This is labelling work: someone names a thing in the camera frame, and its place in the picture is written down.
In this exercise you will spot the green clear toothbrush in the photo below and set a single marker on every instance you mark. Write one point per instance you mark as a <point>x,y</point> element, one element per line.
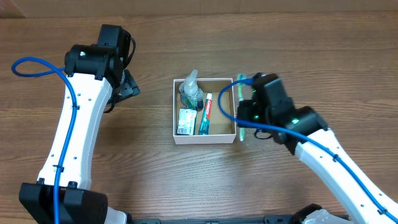
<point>241,98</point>

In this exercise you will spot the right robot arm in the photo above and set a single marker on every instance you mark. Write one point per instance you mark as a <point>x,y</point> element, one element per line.
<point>307,136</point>

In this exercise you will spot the green white soap packet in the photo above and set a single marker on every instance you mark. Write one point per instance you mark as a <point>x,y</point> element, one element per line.
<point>186,122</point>

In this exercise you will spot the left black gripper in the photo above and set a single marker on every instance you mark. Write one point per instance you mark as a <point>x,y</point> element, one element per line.
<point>129,88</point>

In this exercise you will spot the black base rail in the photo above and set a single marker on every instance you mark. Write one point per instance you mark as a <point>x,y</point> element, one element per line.
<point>268,219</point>

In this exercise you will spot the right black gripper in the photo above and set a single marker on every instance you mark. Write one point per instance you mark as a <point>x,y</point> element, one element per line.
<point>244,112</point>

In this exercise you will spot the clear soap pump bottle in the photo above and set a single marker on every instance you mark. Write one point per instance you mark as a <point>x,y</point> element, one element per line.
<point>190,93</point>

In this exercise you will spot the green red toothpaste tube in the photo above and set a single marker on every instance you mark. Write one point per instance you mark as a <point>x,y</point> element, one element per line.
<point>205,121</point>

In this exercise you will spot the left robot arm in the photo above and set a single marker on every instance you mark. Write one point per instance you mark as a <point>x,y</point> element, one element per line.
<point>96,78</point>

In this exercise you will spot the white cardboard box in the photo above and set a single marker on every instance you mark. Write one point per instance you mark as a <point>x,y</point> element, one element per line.
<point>222,129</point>

